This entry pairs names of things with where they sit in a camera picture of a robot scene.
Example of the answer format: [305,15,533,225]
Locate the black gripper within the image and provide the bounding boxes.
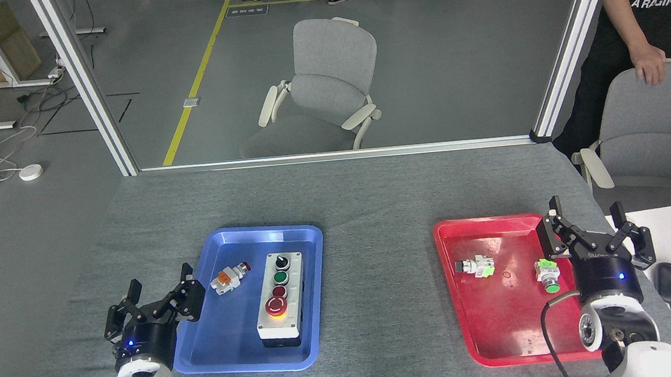
[532,187,661,315]
[99,261,213,371]

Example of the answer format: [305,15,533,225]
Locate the grey four-button control box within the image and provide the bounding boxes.
[250,250,312,350]

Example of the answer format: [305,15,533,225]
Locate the red push button, orange block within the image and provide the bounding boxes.
[208,260,254,297]

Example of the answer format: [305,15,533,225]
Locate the black push button, green block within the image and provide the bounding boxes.
[453,253,497,282]

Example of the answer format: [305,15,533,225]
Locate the large cardboard box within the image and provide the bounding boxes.
[0,26,45,84]

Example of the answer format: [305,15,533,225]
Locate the person's right hand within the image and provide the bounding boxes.
[632,41,670,89]

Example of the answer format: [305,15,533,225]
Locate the blue plastic tray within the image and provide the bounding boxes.
[161,219,335,377]

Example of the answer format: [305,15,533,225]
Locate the red plastic tray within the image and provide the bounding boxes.
[432,207,607,373]

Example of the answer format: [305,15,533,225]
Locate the white round floor device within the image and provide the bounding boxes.
[18,163,45,183]

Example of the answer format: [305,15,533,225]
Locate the person in printed shirt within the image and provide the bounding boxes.
[539,0,671,162]

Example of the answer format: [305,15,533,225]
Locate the grey office chair, folded armrests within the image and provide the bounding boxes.
[228,13,387,161]

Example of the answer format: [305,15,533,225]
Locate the dark floor sign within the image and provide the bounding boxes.
[224,4,270,19]

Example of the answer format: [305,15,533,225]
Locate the green push button switch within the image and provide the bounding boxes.
[533,257,563,295]

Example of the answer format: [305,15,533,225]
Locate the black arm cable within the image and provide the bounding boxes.
[537,289,590,377]

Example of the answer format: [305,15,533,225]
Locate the silver aluminium post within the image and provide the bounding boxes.
[29,0,141,185]
[518,0,636,145]

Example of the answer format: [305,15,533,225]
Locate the white floor cable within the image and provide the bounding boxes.
[0,122,44,180]

